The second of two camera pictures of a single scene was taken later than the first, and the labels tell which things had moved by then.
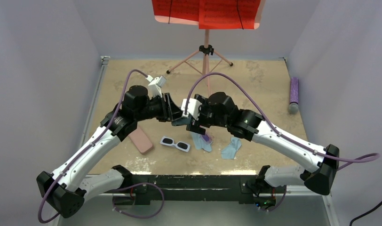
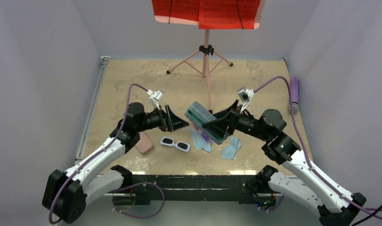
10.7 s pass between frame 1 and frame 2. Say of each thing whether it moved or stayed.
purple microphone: stayed
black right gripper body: moved
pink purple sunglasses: stayed
